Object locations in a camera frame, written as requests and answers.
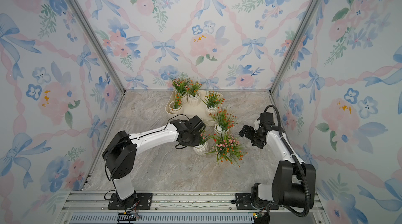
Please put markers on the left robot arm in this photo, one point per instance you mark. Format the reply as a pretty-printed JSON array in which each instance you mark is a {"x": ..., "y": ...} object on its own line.
[{"x": 120, "y": 155}]

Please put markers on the pink flowered potted gypsophila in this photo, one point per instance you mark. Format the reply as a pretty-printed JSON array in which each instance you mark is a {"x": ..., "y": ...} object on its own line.
[{"x": 180, "y": 85}]

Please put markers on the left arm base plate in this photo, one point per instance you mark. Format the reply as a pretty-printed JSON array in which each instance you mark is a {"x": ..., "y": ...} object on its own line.
[{"x": 138, "y": 201}]

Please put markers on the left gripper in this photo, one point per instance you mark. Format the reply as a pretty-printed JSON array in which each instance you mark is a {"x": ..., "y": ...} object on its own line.
[{"x": 197, "y": 142}]

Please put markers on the small potted gypsophila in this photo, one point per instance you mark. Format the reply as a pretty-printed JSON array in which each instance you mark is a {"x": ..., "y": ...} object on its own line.
[{"x": 203, "y": 146}]

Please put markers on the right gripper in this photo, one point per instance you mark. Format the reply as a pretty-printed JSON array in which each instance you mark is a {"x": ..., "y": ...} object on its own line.
[{"x": 251, "y": 134}]

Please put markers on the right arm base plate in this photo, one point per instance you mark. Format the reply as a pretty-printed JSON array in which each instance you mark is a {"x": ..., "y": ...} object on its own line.
[{"x": 245, "y": 201}]

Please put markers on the orange flowered potted gypsophila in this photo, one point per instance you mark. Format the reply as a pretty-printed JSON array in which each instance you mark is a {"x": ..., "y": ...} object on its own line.
[{"x": 176, "y": 105}]

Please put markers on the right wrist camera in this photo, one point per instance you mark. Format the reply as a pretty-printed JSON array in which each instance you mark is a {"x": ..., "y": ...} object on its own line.
[{"x": 266, "y": 119}]

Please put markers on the cream plastic storage box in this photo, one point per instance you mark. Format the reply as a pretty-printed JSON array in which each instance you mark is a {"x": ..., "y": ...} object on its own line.
[{"x": 190, "y": 111}]

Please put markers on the large pink flowered potted plant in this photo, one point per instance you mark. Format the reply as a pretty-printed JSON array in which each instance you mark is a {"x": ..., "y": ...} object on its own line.
[{"x": 227, "y": 148}]

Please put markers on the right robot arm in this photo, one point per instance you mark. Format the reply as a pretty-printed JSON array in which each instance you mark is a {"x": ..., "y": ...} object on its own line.
[{"x": 293, "y": 185}]

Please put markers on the aluminium rail frame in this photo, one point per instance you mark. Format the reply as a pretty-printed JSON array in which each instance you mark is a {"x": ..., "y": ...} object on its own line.
[{"x": 186, "y": 207}]

